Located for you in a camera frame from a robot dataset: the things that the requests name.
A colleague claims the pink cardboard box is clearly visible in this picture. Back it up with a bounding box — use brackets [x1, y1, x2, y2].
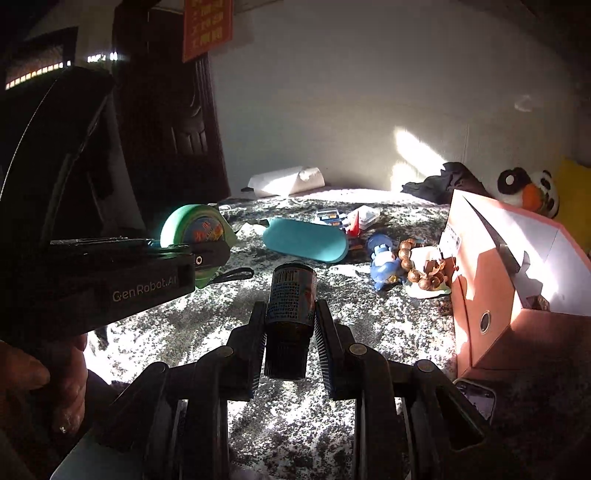
[438, 188, 591, 385]

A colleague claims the green tape measure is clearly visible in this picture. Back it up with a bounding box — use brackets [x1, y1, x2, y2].
[159, 203, 256, 291]

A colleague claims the dark wooden door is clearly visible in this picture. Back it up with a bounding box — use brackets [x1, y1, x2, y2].
[111, 0, 232, 220]

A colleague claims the dark labelled bottle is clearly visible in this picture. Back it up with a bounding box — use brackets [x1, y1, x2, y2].
[263, 262, 318, 382]

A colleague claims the yellow pillow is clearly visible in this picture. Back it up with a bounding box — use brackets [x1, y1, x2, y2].
[553, 157, 591, 256]

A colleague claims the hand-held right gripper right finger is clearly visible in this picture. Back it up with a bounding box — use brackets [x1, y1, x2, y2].
[314, 299, 502, 480]

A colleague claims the smartphone with dark case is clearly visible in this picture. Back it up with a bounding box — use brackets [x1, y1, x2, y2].
[454, 377, 498, 422]

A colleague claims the white paper bag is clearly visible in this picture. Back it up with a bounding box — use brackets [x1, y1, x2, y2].
[240, 166, 327, 199]

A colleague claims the white ceramic ornament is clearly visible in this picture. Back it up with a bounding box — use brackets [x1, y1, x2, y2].
[405, 246, 452, 299]

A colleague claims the wooden bead bracelet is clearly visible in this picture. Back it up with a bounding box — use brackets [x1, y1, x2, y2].
[397, 238, 450, 292]

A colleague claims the red wall poster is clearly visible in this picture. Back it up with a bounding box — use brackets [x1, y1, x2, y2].
[182, 0, 234, 64]

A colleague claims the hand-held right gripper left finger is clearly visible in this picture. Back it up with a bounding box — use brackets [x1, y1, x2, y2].
[90, 300, 269, 480]

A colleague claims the teal oval case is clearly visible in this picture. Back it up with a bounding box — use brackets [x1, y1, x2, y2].
[262, 218, 351, 265]

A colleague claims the small blue card box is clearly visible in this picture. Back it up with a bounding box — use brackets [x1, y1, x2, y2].
[315, 209, 348, 228]

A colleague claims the grey mottled blanket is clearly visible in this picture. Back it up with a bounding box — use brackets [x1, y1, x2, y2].
[85, 186, 591, 480]

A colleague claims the blue toy figure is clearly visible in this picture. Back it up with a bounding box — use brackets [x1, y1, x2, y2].
[368, 232, 408, 293]

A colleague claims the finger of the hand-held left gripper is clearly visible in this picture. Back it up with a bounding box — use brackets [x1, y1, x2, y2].
[148, 239, 232, 280]

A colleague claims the black cloth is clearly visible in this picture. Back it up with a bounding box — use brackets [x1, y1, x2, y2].
[400, 161, 491, 206]

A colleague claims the panda plush toy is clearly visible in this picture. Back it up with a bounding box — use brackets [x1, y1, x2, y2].
[496, 167, 561, 219]

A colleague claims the clear plastic box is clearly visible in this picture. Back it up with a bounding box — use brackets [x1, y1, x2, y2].
[346, 205, 383, 230]

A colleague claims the person's left hand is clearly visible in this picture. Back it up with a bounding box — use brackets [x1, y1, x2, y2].
[0, 333, 89, 435]

